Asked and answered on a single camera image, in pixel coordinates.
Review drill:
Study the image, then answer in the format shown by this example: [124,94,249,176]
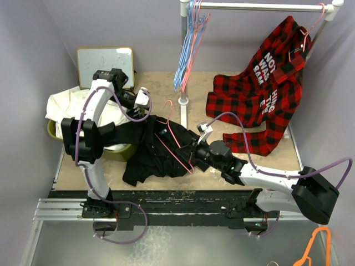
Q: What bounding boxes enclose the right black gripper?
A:
[176,136,224,172]

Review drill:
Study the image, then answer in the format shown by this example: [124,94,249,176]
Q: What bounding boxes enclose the pink wire hanger taken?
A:
[155,100,195,175]

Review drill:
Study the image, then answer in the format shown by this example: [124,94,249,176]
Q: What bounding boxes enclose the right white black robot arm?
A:
[176,141,339,225]

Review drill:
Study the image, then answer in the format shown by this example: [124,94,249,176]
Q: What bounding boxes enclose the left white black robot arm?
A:
[60,68,143,217]

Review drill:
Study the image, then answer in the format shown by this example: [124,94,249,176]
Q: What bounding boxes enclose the red black plaid shirt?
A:
[206,16,311,156]

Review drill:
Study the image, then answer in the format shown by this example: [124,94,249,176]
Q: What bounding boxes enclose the orange plastic hanger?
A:
[293,226,332,266]

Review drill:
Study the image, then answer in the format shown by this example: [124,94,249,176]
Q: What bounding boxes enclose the pink hanger holding plaid shirt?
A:
[288,3,337,61]

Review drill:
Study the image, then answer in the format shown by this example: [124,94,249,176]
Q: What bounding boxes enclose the olive green laundry basket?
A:
[47,120,133,161]

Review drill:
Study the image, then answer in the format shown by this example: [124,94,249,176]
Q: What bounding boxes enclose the small whiteboard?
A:
[77,47,135,89]

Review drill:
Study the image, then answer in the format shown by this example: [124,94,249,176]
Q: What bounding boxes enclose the white cloth in basket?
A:
[45,86,129,140]

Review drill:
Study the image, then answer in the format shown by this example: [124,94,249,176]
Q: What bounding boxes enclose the white metal clothes rack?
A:
[174,0,344,127]

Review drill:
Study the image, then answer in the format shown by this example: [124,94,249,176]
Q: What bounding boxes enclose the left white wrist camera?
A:
[134,87,151,110]

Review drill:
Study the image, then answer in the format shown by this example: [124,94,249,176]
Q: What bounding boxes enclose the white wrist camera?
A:
[134,87,151,110]
[197,122,213,144]

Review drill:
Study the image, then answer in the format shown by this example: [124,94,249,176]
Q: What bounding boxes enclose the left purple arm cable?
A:
[74,85,153,204]

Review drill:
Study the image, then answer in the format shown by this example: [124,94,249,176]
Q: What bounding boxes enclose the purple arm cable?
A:
[74,85,153,204]
[206,112,353,189]

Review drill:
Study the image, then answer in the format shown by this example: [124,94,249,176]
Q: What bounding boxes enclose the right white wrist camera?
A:
[197,122,213,144]

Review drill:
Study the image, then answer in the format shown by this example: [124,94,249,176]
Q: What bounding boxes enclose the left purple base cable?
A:
[93,201,150,245]

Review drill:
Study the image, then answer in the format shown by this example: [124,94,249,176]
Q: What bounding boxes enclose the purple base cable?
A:
[93,201,150,245]
[246,212,283,239]

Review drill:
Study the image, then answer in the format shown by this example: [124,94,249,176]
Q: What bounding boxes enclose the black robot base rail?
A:
[82,190,280,231]

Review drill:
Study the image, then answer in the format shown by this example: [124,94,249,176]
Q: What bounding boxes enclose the blue wire hanger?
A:
[173,0,207,94]

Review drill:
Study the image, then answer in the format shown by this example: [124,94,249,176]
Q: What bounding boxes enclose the pink wire hanger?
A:
[180,0,211,92]

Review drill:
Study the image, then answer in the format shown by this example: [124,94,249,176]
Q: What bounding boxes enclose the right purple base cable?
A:
[246,212,283,239]

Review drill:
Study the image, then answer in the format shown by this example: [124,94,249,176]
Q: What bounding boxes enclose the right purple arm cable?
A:
[206,112,353,189]

